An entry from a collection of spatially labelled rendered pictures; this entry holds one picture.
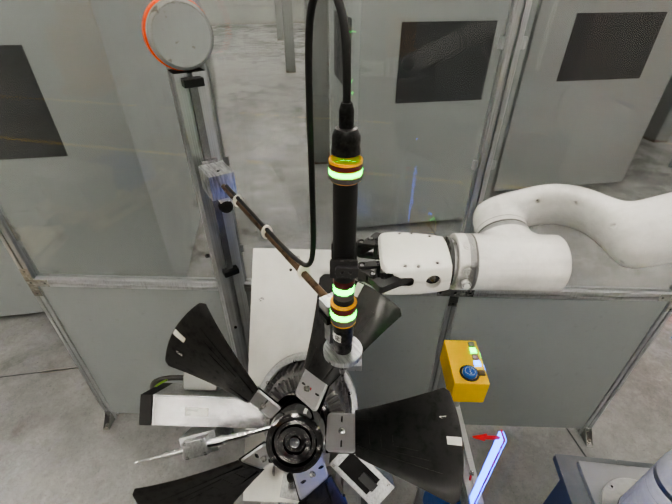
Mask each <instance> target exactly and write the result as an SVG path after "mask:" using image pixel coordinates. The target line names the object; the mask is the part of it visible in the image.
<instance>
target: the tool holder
mask: <svg viewBox="0 0 672 504"><path fill-rule="evenodd" d="M332 296H333V292H331V293H329V294H327V295H324V296H322V297H320V298H319V307H320V308H321V309H319V310H318V316H319V317H320V318H321V319H322V321H323V322H324V326H325V339H326V342H325V343H324V346H323V353H322V355H324V358H325V360H326V361H327V362H328V363H329V364H330V365H332V366H334V367H337V368H349V367H352V366H354V365H356V364H357V363H358V362H359V361H360V359H361V357H362V345H361V343H360V341H359V340H358V339H357V338H355V337H354V336H353V341H352V350H351V352H350V353H349V354H347V355H339V354H337V353H336V352H335V351H334V341H333V325H332V323H331V320H330V304H329V303H328V302H327V300H326V299H327V298H329V297H332Z"/></svg>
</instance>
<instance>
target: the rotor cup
mask: <svg viewBox="0 0 672 504"><path fill-rule="evenodd" d="M295 392H296V391H292V392H289V393H287V394H286V395H284V396H283V397H282V398H280V400H279V401H278V403H279V404H281V405H282V408H281V409H280V410H279V411H278V412H277V413H276V414H275V415H274V416H273V417H272V418H270V427H269V429H268V432H267V435H266V450H267V454H268V456H269V458H270V460H271V462H272V463H273V464H274V465H275V466H276V467H277V468H279V469H280V470H282V471H284V472H287V473H302V472H305V471H307V470H309V469H310V468H312V467H313V466H314V465H315V464H316V463H317V462H318V460H319V459H320V457H321V455H322V452H323V448H324V445H325V444H326V431H327V416H328V413H331V411H330V408H329V406H328V405H327V403H326V402H325V401H324V404H323V407H322V410H321V413H318V412H317V411H313V410H311V409H310V408H309V407H308V406H307V405H306V404H305V403H304V402H302V401H301V400H300V399H299V398H298V397H297V396H296V394H295ZM305 408H306V409H308V410H307V414H304V413H303V412H304V409H305ZM274 418H275V419H274ZM273 419H274V421H273ZM272 421H273V423H272ZM271 423H272V424H271ZM292 438H297V439H298V440H299V442H300V444H299V446H298V447H297V448H292V447H291V446H290V444H289V442H290V440H291V439H292ZM324 438H325V444H324Z"/></svg>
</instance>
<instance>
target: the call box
mask: <svg viewBox="0 0 672 504"><path fill-rule="evenodd" d="M468 342H474V345H475V347H469V346H468ZM470 348H476V351H477V353H471V352H470ZM472 354H478V357H479V360H476V361H480V363H481V367H480V366H475V365H474V362H473V361H474V360H473V359H472ZM440 362H441V367H442V371H443V376H444V380H445V385H446V389H447V390H449V391H450V393H451V396H452V398H453V401H454V402H481V403H482V402H483V401H484V399H485V396H486V393H487V391H488V388H489V385H490V383H489V380H488V377H487V374H486V371H485V368H484V365H483V362H482V359H481V356H480V353H479V350H478V347H477V344H476V341H463V340H444V342H443V346H442V350H441V355H440ZM464 366H472V367H474V368H475V369H476V370H477V376H476V378H475V379H468V378H466V377H465V376H464V375H463V373H462V370H463V368H464ZM478 370H484V371H485V374H486V376H479V373H478Z"/></svg>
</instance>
